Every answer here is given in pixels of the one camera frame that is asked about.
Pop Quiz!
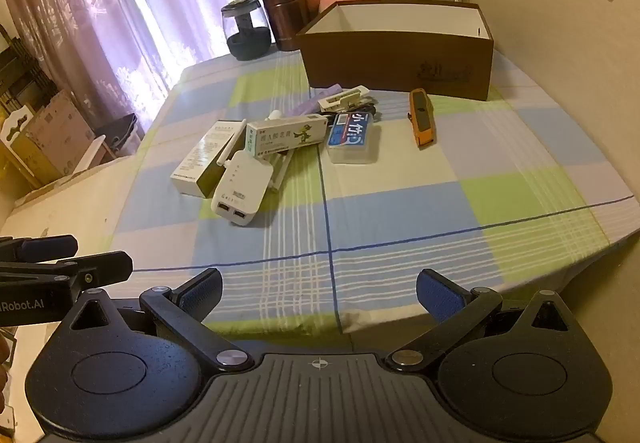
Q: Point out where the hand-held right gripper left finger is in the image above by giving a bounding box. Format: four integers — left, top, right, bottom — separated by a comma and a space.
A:
67, 267, 256, 375

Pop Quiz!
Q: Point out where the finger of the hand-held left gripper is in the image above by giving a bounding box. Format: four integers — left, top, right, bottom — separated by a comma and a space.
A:
0, 250, 134, 289
0, 234, 79, 265

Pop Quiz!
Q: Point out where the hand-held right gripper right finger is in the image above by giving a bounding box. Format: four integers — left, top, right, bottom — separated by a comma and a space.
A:
385, 268, 576, 372

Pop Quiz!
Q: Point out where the white wifi extender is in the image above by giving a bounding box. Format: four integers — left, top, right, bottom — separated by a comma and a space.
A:
210, 118, 275, 227

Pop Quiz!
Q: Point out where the white beige carton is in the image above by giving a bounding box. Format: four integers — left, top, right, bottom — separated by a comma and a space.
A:
172, 122, 248, 199

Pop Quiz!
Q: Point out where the white ribbed device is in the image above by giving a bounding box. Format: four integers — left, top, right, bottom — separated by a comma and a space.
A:
267, 150, 293, 194

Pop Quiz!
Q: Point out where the orange utility knife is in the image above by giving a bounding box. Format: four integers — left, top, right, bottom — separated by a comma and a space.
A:
408, 88, 437, 148

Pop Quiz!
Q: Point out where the green white medicine box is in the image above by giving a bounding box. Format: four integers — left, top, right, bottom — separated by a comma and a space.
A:
246, 114, 328, 158

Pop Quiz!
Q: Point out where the clear case with blue label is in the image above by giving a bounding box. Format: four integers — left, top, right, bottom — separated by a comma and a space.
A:
326, 112, 383, 165

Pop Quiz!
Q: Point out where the white plastic clip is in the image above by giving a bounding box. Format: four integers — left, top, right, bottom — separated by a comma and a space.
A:
317, 86, 371, 111

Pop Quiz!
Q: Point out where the brown cardboard box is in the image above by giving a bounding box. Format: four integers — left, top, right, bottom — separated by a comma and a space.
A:
296, 0, 495, 101

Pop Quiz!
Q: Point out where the cream mattress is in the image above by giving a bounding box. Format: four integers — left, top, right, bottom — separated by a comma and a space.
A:
0, 158, 176, 249

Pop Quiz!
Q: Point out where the brown cardboard carton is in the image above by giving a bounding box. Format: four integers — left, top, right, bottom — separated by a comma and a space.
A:
22, 90, 96, 184

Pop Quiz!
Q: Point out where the black bin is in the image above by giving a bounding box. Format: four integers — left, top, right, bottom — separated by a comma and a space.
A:
94, 113, 139, 159

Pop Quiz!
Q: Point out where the dark storage rack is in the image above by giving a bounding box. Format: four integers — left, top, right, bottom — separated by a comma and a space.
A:
0, 23, 56, 124

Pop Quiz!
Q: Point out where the dark round glass jar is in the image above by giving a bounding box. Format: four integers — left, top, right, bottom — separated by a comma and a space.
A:
221, 0, 273, 61

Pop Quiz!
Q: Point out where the brown metal canister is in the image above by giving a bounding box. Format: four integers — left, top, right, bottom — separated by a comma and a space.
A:
260, 0, 313, 53

